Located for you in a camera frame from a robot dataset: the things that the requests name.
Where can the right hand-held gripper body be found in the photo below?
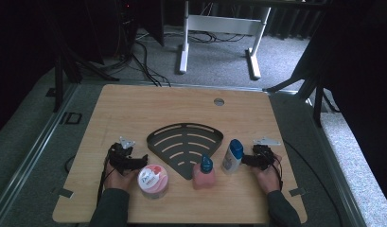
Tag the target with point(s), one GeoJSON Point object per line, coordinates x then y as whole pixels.
{"type": "Point", "coordinates": [264, 156]}

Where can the person's right hand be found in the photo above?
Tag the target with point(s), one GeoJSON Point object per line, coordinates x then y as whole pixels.
{"type": "Point", "coordinates": [269, 179]}

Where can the person's left hand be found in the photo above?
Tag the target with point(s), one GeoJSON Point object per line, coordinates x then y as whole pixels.
{"type": "Point", "coordinates": [118, 181]}

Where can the dark computer tower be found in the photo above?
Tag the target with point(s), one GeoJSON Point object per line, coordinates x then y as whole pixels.
{"type": "Point", "coordinates": [126, 28]}

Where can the pink lidded cream jar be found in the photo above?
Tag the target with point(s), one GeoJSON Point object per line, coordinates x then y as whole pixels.
{"type": "Point", "coordinates": [152, 180]}

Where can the white desk frame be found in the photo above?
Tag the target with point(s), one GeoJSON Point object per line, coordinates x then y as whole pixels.
{"type": "Point", "coordinates": [222, 24]}

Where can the black slotted corner shelf rack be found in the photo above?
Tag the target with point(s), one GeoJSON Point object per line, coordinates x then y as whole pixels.
{"type": "Point", "coordinates": [184, 140]}

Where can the black metal stand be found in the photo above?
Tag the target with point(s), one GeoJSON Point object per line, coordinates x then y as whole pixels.
{"type": "Point", "coordinates": [58, 85]}
{"type": "Point", "coordinates": [317, 104]}

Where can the black floor bracket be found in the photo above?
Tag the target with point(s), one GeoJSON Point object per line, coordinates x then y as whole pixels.
{"type": "Point", "coordinates": [65, 118]}

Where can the pink bottle with blue cap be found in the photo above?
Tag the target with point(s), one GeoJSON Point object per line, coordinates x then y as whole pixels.
{"type": "Point", "coordinates": [204, 178]}

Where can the grey table grommet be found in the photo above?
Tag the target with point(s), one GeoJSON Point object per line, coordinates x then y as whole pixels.
{"type": "Point", "coordinates": [219, 101]}

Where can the grey table bracket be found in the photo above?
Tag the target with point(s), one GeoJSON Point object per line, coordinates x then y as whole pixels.
{"type": "Point", "coordinates": [297, 191]}
{"type": "Point", "coordinates": [62, 192]}

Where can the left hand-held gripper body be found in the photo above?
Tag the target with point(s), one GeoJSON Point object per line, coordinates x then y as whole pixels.
{"type": "Point", "coordinates": [118, 156]}

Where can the white bottle with blue cap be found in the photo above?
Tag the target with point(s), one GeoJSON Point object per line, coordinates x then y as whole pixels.
{"type": "Point", "coordinates": [232, 159]}

